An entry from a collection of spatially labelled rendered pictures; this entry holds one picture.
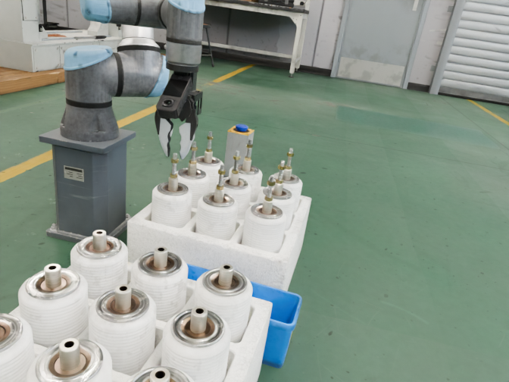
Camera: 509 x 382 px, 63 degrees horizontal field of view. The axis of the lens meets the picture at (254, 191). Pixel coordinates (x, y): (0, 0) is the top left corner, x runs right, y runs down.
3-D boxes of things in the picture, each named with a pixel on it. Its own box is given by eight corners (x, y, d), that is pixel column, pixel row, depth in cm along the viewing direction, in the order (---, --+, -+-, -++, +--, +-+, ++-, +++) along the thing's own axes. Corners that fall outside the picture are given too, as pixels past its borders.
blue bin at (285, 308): (151, 331, 91) (154, 286, 87) (173, 302, 101) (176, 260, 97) (284, 374, 86) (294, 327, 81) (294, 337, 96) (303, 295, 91)
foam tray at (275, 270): (126, 283, 105) (126, 220, 98) (188, 220, 140) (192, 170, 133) (275, 327, 98) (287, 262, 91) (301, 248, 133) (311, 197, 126)
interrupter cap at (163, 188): (154, 195, 97) (154, 192, 97) (159, 183, 104) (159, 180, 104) (186, 198, 98) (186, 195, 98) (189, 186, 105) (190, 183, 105)
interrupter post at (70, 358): (54, 369, 50) (53, 348, 49) (68, 355, 52) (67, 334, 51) (72, 375, 49) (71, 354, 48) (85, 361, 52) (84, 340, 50)
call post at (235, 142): (217, 218, 144) (226, 131, 132) (224, 210, 150) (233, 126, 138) (237, 223, 143) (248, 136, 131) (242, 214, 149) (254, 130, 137)
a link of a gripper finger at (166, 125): (176, 151, 102) (182, 115, 99) (167, 158, 97) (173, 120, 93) (163, 147, 103) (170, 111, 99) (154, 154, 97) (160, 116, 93)
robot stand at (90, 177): (45, 236, 120) (37, 135, 108) (82, 209, 137) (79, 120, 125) (104, 249, 118) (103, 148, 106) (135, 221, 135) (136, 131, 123)
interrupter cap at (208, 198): (238, 208, 97) (238, 205, 96) (206, 208, 94) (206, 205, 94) (229, 194, 103) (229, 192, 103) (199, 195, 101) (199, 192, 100)
